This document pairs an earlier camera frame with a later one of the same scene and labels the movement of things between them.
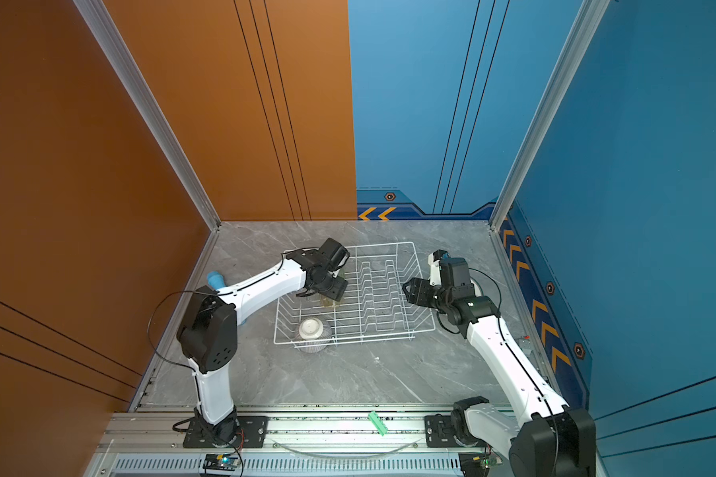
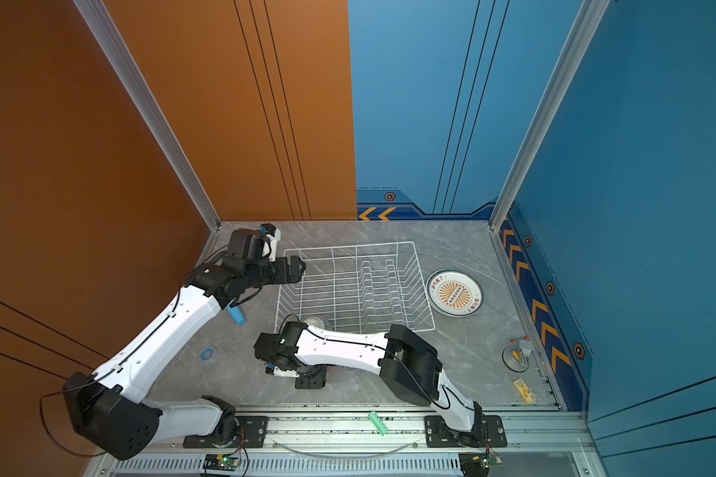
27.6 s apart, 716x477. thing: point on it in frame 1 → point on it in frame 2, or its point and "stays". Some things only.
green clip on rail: x=377 y=422 stays
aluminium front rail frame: x=300 y=443 stays
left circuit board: x=220 y=462 stays
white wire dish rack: x=374 y=306 stays
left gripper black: x=339 y=289 → x=295 y=272
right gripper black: x=419 y=288 → x=314 y=384
